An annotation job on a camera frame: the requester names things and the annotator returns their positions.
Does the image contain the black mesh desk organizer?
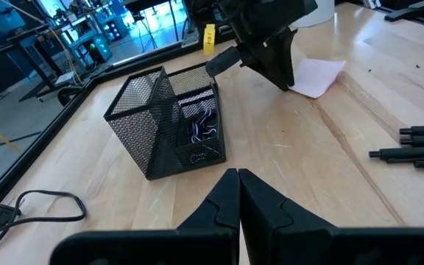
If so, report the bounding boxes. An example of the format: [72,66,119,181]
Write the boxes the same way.
[103,61,227,181]

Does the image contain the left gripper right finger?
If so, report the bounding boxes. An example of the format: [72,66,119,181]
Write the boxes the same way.
[238,168,424,265]

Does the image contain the pink sticky note pad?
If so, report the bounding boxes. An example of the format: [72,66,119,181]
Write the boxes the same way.
[287,58,348,99]

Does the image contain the yellow cable tag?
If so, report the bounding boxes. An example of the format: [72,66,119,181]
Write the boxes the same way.
[202,24,217,57]

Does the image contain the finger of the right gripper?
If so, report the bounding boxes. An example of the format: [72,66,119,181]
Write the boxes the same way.
[266,27,298,93]
[240,43,272,81]

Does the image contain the black lamp power cable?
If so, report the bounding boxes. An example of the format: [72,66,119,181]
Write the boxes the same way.
[0,189,88,259]

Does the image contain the background desk with computer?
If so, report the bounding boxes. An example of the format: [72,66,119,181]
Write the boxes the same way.
[0,14,114,105]

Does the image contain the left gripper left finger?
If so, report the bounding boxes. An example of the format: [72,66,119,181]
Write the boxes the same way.
[49,168,241,265]

